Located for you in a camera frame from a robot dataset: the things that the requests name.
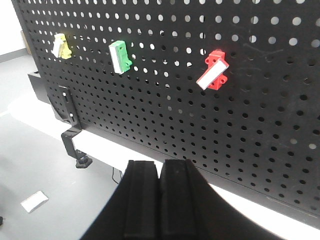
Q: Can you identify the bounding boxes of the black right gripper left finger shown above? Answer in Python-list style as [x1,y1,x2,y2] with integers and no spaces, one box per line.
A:
[81,160,159,240]

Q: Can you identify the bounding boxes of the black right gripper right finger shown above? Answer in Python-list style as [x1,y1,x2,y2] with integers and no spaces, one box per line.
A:
[160,159,280,240]

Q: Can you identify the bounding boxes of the red toggle switch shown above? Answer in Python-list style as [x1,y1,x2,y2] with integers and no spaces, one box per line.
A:
[196,49,230,91]

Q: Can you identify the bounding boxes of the yellow toggle switch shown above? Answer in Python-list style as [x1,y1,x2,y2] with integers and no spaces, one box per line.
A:
[51,33,72,60]

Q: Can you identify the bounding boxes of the white standing desk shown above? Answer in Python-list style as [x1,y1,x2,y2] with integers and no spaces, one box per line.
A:
[0,93,320,240]

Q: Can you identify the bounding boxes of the left black pegboard clamp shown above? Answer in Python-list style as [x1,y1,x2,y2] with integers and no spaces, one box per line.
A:
[58,85,93,169]

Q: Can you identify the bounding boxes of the black perforated pegboard panel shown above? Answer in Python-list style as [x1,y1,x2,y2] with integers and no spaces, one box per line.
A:
[12,0,320,228]

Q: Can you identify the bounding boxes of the black electronics box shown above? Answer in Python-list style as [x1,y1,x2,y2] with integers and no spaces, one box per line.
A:
[28,71,63,121]

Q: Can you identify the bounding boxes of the dangling black cables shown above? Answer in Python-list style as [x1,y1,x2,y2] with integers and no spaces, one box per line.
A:
[111,166,124,185]

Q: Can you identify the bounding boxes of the green toggle switch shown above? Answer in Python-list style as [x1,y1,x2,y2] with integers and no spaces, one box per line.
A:
[108,40,133,75]

